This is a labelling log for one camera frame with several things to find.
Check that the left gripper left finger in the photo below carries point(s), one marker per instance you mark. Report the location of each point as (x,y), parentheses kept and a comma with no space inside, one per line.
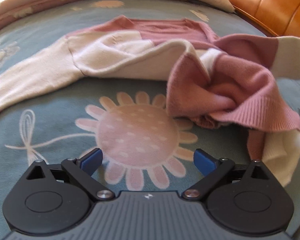
(80,171)

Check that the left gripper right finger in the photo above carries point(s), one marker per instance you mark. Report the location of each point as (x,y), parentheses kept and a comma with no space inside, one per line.
(214,171)

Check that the pink and white knit sweater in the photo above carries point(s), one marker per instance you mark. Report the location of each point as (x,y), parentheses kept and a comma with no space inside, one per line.
(213,81)

